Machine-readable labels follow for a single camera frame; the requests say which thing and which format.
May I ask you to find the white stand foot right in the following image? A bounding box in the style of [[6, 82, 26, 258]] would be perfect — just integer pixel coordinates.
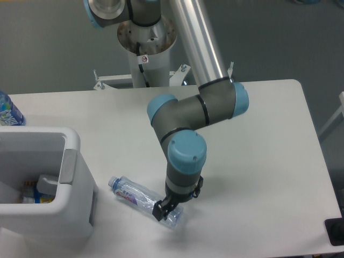
[[227, 61, 234, 82]]

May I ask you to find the white plastic trash can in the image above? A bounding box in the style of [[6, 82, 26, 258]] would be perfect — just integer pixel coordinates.
[[1, 126, 98, 239]]

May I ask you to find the black clamp on table edge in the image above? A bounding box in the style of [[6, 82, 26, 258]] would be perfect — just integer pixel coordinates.
[[325, 218, 343, 246]]

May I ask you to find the blue labelled water bottle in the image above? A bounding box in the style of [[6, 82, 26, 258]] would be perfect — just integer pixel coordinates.
[[1, 91, 26, 126]]

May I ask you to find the white stand foot left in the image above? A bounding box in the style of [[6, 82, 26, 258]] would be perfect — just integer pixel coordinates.
[[93, 69, 133, 90]]

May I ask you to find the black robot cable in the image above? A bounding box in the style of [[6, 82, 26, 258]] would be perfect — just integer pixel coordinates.
[[135, 41, 151, 88]]

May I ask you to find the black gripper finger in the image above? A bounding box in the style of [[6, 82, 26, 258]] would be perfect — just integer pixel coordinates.
[[191, 176, 204, 198], [152, 198, 178, 221]]

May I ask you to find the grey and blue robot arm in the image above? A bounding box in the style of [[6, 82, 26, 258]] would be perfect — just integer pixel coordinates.
[[84, 1, 249, 220]]

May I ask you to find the white metal frame at right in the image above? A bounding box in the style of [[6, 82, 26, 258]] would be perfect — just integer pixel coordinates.
[[318, 91, 343, 143]]

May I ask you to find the blue yellow snack packet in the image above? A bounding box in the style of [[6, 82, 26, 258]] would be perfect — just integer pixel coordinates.
[[21, 181, 55, 204]]

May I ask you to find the white paper wrapper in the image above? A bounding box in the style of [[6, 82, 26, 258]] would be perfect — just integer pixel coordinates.
[[37, 174, 59, 195]]

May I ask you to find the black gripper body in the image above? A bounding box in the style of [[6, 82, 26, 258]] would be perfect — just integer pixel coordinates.
[[163, 185, 195, 207]]

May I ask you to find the clear plastic water bottle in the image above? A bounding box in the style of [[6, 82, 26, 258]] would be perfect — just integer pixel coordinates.
[[108, 176, 183, 228]]

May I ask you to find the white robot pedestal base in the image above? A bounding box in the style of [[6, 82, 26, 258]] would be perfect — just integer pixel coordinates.
[[117, 16, 177, 88]]

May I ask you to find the white stand foot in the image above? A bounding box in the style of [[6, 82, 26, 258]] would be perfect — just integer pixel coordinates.
[[93, 69, 133, 90], [227, 61, 234, 82]]

